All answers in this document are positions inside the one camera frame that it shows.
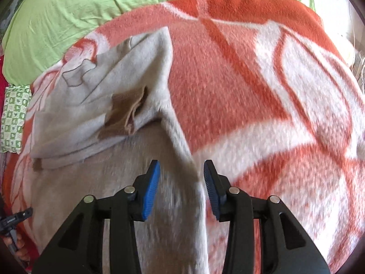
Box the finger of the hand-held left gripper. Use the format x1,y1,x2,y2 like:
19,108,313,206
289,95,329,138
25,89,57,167
0,208,33,229

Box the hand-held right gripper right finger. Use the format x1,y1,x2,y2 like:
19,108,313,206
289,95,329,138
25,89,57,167
203,160,333,274

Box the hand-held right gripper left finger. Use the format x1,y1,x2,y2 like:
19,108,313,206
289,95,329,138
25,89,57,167
31,160,161,274

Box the grey knit sweater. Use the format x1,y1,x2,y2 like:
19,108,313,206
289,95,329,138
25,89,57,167
30,26,210,274

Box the person's left hand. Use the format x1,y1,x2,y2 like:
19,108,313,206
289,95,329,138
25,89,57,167
13,232,31,263

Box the orange and white blanket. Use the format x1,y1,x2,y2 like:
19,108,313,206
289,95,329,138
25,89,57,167
3,0,365,274

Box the green checkered small pillow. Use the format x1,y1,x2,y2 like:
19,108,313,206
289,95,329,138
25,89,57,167
1,85,32,155

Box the red floral pillow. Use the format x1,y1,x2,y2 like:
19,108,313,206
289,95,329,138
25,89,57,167
0,55,8,112

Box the light green duvet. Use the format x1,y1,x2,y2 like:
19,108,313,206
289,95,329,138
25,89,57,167
2,0,317,86

